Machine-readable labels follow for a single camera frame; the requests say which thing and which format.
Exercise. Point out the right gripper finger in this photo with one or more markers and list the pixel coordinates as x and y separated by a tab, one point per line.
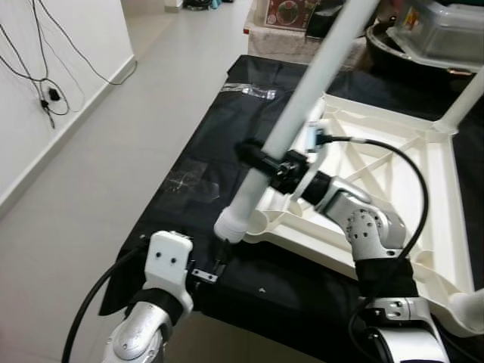
257	156

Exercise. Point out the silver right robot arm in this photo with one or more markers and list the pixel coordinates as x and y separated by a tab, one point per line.
370	227

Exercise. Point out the white plastic children table top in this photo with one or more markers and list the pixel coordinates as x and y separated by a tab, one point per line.
446	197

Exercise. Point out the black tablecloth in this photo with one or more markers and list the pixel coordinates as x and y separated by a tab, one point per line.
189	136

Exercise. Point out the flat clear tape patch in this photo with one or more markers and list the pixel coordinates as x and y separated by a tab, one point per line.
189	181

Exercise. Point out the storage box with orange lid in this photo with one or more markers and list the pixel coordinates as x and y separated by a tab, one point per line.
287	11

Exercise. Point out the black bag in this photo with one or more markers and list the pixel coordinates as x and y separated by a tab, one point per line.
329	19

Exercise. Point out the clear plastic storage bin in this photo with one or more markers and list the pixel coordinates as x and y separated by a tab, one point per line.
446	30

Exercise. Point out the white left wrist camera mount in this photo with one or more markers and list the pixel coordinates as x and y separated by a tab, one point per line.
168	257

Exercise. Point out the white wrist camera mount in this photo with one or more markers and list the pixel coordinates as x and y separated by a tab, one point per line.
168	257
316	136

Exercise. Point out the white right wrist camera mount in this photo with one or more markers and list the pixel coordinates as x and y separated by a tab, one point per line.
316	136

